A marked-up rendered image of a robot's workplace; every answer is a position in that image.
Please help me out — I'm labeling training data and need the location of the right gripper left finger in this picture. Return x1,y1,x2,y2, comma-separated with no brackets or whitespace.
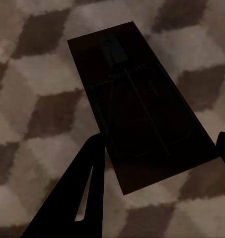
21,132,105,238

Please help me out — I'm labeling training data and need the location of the mousetrap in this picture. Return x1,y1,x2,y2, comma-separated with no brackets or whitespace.
68,22,222,195

